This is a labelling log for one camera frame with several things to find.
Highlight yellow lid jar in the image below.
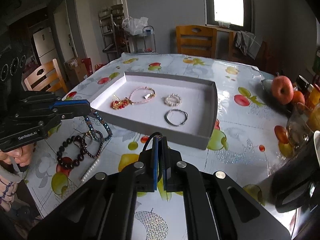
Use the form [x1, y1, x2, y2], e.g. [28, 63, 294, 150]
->
[305, 84, 320, 111]

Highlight large black bead bracelet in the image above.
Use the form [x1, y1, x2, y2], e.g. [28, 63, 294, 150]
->
[56, 134, 87, 170]

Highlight white refrigerator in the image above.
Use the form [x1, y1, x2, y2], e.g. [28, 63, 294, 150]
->
[33, 27, 58, 65]

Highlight fruit pattern tablecloth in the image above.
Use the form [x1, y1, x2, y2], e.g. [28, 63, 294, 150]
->
[24, 54, 302, 236]

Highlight person's left hand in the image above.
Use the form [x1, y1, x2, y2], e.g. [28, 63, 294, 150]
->
[1, 143, 36, 167]

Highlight red apple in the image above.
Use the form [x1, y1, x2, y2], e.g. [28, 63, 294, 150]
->
[271, 75, 293, 105]

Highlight red gold charm bracelet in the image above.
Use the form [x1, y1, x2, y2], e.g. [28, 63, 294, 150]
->
[110, 94, 133, 111]

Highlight white pearl strand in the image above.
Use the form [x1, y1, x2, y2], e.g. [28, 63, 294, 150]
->
[80, 157, 100, 183]

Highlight wooden chair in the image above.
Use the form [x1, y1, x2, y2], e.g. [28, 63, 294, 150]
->
[176, 25, 217, 59]
[23, 59, 68, 93]

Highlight grey cloth on chair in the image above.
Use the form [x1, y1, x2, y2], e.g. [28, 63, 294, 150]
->
[234, 31, 263, 60]

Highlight black pitcher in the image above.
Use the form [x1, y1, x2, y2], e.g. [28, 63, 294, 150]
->
[271, 131, 319, 213]

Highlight white plastic bag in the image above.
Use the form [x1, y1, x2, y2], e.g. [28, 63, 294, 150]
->
[121, 17, 148, 36]

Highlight wooden chair far side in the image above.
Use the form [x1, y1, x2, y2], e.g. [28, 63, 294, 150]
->
[176, 25, 217, 59]

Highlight grey shallow box tray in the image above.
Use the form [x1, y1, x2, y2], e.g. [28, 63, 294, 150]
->
[89, 72, 217, 150]

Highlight grey wire bangle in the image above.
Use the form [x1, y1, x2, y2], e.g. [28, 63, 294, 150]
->
[164, 109, 188, 127]

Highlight white pearl bracelet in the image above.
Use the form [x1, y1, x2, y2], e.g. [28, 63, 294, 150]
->
[164, 93, 182, 107]

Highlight wooden chair left side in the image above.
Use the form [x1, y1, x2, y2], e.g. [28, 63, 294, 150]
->
[23, 59, 68, 93]

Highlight metal storage shelf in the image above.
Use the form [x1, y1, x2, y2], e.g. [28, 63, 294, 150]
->
[98, 4, 130, 61]

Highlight glass cup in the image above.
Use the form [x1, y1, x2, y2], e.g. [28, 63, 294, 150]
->
[286, 102, 313, 152]

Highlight dark fruit plate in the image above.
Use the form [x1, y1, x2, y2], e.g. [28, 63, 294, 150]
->
[261, 75, 294, 112]

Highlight cardboard box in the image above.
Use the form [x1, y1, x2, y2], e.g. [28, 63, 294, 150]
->
[64, 57, 93, 87]

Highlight orange fruit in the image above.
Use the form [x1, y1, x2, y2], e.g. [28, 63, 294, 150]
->
[291, 90, 305, 106]

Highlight window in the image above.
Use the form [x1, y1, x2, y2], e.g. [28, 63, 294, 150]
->
[204, 0, 254, 31]

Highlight small wire cart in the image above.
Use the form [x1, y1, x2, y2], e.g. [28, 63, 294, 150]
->
[132, 25, 156, 54]

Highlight pink braided cord bracelet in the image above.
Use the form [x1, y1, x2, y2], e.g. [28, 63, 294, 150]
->
[128, 86, 156, 105]

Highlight dark blue bead bracelet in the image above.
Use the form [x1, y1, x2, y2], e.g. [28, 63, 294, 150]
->
[83, 108, 114, 143]

